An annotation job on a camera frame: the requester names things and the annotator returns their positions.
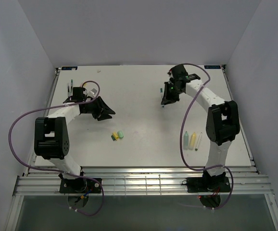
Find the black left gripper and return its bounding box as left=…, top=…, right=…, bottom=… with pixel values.
left=83, top=96, right=115, bottom=121

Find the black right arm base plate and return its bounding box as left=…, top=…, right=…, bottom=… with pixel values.
left=181, top=177, right=231, bottom=193

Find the green highlighter cap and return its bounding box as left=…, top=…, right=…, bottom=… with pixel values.
left=117, top=130, right=124, bottom=139

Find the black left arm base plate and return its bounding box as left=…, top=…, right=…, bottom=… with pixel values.
left=59, top=178, right=102, bottom=194

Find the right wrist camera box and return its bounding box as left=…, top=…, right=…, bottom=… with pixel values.
left=170, top=64, right=188, bottom=79

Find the yellow highlighter pen body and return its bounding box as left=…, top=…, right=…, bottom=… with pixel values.
left=189, top=132, right=197, bottom=150

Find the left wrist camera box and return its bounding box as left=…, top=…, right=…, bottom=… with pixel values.
left=71, top=87, right=87, bottom=102

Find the yellow highlighter cap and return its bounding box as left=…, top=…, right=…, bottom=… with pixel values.
left=112, top=132, right=119, bottom=140

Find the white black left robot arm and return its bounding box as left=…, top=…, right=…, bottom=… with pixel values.
left=34, top=96, right=115, bottom=192

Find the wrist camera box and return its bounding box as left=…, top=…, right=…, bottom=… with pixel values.
left=170, top=64, right=188, bottom=79
left=71, top=87, right=87, bottom=102

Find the black thin pen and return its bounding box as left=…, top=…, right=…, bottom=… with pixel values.
left=67, top=83, right=70, bottom=97

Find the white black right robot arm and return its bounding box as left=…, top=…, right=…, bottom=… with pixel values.
left=161, top=74, right=240, bottom=193

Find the white green thin pen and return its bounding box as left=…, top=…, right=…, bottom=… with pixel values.
left=195, top=132, right=202, bottom=151

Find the green highlighter pen body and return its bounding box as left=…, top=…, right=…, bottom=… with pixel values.
left=183, top=131, right=189, bottom=150

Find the left blue corner label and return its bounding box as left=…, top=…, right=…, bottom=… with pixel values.
left=61, top=66, right=78, bottom=71

